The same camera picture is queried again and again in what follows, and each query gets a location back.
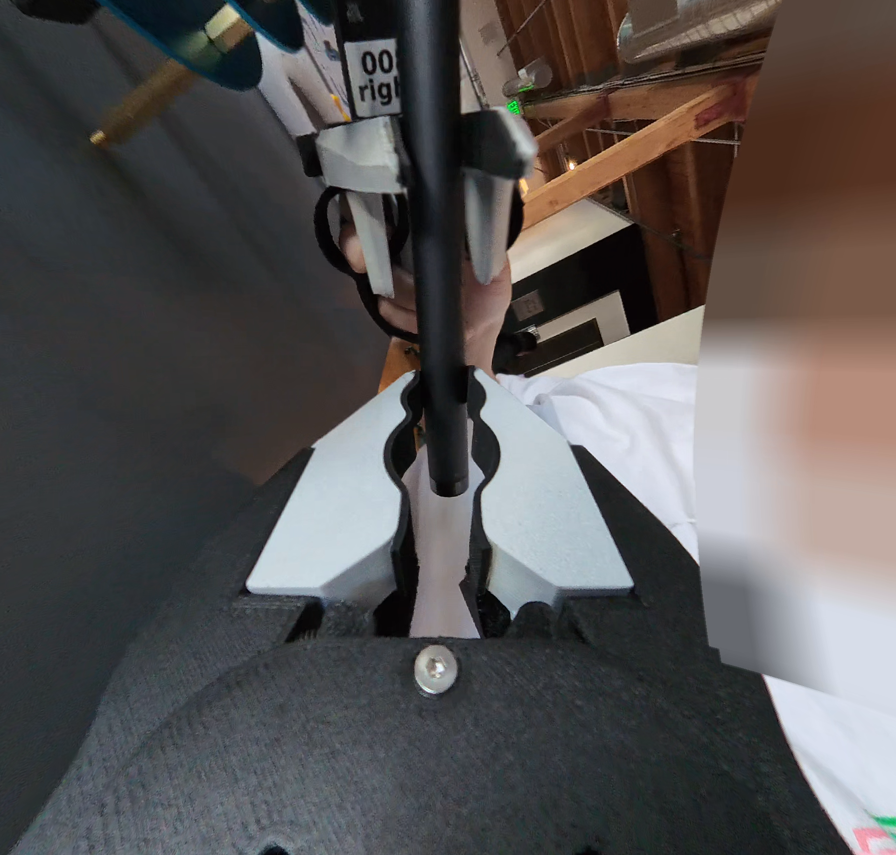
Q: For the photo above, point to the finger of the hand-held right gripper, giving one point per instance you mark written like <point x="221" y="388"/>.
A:
<point x="364" y="158"/>
<point x="486" y="225"/>

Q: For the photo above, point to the thin wooden beam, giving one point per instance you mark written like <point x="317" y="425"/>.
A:
<point x="630" y="95"/>

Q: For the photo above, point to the silver air duct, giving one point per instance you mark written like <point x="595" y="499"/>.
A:
<point x="700" y="8"/>

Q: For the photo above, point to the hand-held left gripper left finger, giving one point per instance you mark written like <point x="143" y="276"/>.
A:
<point x="329" y="519"/>

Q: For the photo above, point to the black cabinet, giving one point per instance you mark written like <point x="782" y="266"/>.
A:
<point x="630" y="267"/>

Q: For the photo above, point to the white counter top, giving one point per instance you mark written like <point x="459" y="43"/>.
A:
<point x="560" y="239"/>

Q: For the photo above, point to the blue plate assembly brass standoffs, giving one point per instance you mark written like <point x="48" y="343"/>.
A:
<point x="175" y="22"/>

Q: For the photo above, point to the white framed black panel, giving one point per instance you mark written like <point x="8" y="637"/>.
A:
<point x="616" y="316"/>

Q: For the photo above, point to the black metal rod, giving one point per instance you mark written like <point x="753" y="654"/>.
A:
<point x="437" y="239"/>

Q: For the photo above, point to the person's right hand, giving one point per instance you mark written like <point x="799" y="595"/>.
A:
<point x="486" y="323"/>

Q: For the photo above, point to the black desk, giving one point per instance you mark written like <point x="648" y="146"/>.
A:
<point x="140" y="309"/>

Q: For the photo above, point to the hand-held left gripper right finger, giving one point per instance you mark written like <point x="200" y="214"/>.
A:
<point x="553" y="519"/>

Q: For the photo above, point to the ceiling lamp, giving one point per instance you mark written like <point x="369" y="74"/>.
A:
<point x="528" y="74"/>

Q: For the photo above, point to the thick wooden beam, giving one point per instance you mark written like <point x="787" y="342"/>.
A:
<point x="630" y="151"/>

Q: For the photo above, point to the green exit sign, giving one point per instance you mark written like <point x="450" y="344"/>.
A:
<point x="515" y="107"/>

